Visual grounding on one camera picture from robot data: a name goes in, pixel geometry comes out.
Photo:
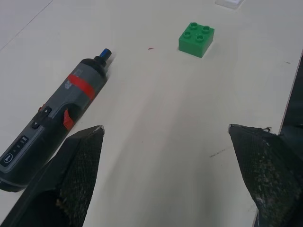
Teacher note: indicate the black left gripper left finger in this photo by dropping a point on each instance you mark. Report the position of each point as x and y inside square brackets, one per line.
[71, 175]

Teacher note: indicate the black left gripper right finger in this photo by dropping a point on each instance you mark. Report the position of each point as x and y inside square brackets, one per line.
[267, 170]

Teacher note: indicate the grey electric screwdriver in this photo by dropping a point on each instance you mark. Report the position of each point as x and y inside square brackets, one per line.
[59, 106]

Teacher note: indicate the green toy building brick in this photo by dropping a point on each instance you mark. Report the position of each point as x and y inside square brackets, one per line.
[196, 40]

